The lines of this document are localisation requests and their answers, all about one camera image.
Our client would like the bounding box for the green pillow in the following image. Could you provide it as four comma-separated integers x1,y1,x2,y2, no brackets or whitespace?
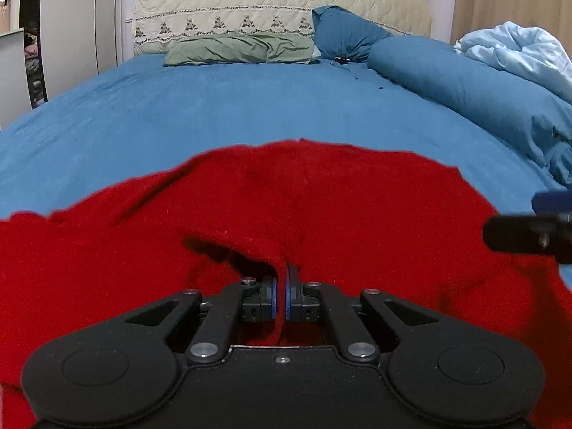
163,33,316,67

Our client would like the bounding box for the light blue duvet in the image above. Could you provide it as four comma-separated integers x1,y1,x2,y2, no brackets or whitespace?
453,21,572,101

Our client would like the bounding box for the blue pillow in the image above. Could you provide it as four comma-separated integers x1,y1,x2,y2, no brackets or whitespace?
311,6,394,62

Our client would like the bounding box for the blue bed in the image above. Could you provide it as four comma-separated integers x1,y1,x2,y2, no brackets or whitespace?
0,51,572,222

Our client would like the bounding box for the blue bolster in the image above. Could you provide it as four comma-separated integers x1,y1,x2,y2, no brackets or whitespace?
367,36,572,184

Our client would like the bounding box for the cream quilted headboard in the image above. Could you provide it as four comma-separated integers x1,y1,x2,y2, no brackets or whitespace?
133,0,433,58

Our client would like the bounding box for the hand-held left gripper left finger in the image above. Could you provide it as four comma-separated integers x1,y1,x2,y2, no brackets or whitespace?
126,271,281,365

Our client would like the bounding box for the white desk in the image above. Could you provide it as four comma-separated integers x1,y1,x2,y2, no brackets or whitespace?
0,27,33,131

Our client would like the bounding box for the red knitted garment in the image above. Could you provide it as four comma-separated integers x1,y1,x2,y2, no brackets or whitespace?
0,139,572,429

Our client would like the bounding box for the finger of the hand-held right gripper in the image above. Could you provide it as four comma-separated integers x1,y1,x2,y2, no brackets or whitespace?
483,191,572,265

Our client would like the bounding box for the white wardrobe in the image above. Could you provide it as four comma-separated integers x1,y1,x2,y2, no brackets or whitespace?
39,0,123,103

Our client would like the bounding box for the beige curtain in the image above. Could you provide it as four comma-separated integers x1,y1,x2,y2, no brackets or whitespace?
450,0,572,61

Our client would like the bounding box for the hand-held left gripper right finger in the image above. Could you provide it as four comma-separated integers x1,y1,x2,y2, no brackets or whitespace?
284,265,441,364

